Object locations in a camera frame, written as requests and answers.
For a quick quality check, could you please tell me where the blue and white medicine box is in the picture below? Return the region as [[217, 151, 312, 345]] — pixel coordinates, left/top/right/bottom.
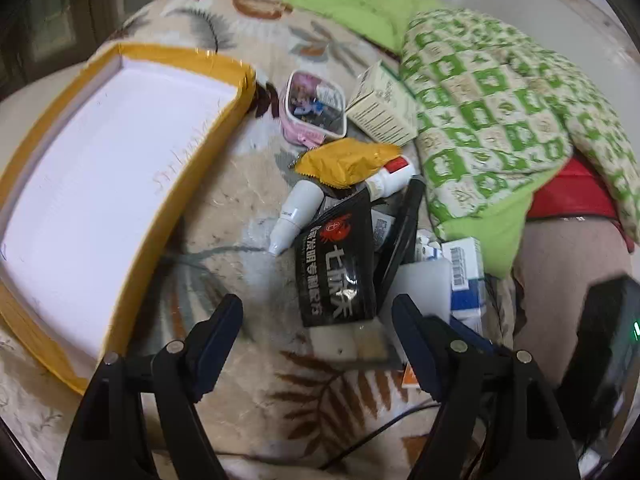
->
[[440, 237, 488, 336]]

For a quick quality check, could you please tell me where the white rectangular block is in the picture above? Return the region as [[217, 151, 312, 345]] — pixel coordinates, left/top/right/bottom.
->
[[380, 257, 453, 336]]

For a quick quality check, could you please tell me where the pink zip pouch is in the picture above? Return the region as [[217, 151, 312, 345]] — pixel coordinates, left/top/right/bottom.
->
[[279, 70, 348, 148]]

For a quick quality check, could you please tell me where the small blue and white packet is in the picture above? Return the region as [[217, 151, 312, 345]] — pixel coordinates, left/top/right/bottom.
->
[[415, 230, 443, 263]]

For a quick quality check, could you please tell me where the yellow snack packet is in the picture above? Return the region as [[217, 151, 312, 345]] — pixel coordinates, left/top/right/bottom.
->
[[295, 138, 405, 190]]

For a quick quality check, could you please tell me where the red cloth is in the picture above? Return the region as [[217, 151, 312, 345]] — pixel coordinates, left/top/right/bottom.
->
[[525, 156, 636, 253]]

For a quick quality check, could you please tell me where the glass door cabinet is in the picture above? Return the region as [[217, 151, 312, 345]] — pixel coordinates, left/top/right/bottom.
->
[[0, 0, 201, 91]]

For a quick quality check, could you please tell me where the small white dropper bottle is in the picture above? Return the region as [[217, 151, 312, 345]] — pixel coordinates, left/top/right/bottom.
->
[[267, 180, 325, 257]]

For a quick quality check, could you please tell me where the black curved plastic object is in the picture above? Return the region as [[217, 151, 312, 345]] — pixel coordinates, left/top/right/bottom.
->
[[372, 175, 427, 306]]

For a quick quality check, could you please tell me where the black sachet packet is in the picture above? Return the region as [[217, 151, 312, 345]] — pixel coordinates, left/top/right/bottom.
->
[[292, 195, 378, 328]]

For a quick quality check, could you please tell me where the yellow cardboard box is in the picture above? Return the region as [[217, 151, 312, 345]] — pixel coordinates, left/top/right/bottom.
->
[[0, 42, 257, 396]]

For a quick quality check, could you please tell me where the green and white medicine box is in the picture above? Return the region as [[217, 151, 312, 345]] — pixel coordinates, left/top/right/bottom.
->
[[345, 60, 420, 146]]

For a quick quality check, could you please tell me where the white bottle with red label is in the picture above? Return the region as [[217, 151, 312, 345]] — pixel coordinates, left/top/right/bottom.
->
[[364, 156, 416, 198]]

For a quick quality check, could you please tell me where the floral leaf blanket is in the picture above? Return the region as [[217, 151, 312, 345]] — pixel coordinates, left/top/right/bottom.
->
[[0, 0, 531, 480]]

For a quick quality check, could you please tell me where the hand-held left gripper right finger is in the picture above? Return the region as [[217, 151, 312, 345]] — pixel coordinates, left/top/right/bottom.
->
[[391, 294, 581, 480]]

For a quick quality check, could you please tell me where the black cable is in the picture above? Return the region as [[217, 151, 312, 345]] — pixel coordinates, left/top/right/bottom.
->
[[317, 400, 441, 471]]

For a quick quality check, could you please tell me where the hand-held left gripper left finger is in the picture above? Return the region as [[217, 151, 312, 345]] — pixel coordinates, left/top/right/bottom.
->
[[57, 294, 244, 480]]

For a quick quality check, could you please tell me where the green patterned quilt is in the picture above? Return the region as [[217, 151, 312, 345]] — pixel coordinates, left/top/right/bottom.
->
[[282, 0, 640, 281]]

